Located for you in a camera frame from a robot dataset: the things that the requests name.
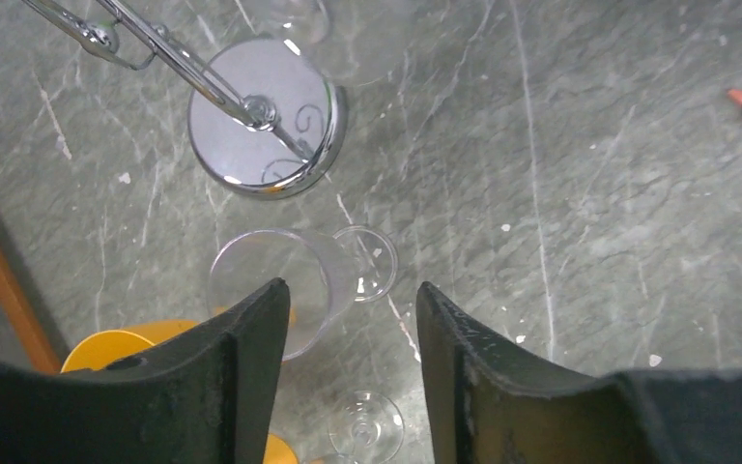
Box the chrome wine glass rack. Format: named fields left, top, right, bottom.
left=28, top=1, right=348, bottom=200

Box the small clear wine glass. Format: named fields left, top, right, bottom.
left=307, top=391, right=405, bottom=464

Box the orange goblet front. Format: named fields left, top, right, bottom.
left=263, top=433, right=300, bottom=464

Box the orange wooden dish rack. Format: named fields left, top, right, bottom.
left=0, top=248, right=62, bottom=374

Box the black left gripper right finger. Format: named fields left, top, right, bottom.
left=415, top=282, right=742, bottom=463

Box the orange goblet rear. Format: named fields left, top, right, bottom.
left=60, top=319, right=199, bottom=373

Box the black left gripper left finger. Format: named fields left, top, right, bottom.
left=0, top=278, right=290, bottom=463

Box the red pen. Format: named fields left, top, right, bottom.
left=727, top=89, right=742, bottom=108

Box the orange goblet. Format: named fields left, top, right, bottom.
left=263, top=433, right=300, bottom=464
left=60, top=319, right=199, bottom=373

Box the clear champagne flute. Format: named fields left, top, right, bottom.
left=207, top=225, right=399, bottom=362

